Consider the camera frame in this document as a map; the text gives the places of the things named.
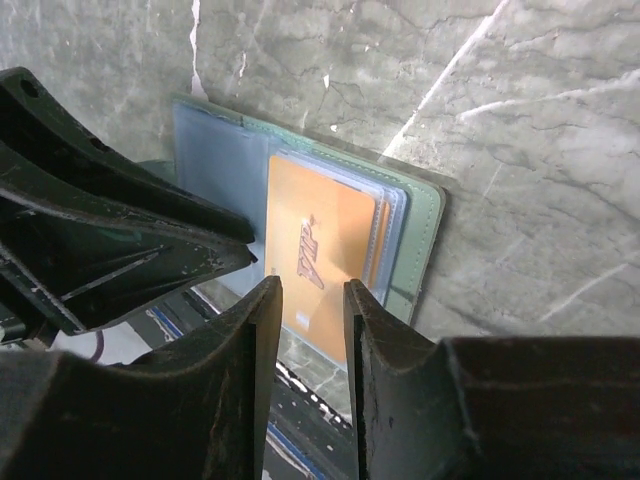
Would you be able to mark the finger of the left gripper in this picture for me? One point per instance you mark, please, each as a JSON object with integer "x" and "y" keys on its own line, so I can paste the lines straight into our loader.
{"x": 86, "y": 262}
{"x": 37, "y": 127}

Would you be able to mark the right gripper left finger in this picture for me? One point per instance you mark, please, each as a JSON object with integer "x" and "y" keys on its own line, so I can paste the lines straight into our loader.
{"x": 196, "y": 408}

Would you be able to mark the mint green card holder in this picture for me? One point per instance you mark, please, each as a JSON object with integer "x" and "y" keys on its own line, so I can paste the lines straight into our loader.
{"x": 223, "y": 157}

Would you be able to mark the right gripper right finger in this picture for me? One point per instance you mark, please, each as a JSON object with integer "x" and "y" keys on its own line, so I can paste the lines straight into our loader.
{"x": 488, "y": 407}

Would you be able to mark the orange card in holder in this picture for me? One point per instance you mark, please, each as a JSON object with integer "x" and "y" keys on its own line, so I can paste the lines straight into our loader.
{"x": 317, "y": 238}

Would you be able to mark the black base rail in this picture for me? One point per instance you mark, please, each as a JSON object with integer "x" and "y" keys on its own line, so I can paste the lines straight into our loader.
{"x": 306, "y": 438}

